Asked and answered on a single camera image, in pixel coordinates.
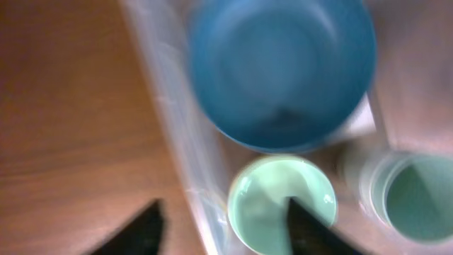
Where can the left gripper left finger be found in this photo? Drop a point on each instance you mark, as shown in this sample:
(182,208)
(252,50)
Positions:
(142,235)

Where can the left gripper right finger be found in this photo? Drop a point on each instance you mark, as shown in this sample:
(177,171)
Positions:
(309,236)

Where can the mint green small bowl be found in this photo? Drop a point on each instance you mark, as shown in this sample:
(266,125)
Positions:
(257,202)

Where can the mint green cup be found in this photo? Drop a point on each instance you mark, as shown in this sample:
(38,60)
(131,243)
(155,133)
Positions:
(412,194)

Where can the blue large bowl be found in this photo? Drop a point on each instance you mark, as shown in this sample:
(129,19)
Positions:
(281,76)

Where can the cream white cup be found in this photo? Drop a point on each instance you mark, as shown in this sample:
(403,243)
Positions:
(374,180)

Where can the grey cup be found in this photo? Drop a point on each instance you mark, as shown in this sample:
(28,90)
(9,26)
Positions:
(355,165)

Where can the cream large bowl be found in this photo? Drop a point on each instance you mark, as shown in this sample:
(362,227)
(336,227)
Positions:
(360,123)

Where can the clear plastic storage bin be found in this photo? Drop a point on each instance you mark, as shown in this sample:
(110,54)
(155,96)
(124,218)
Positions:
(411,102)

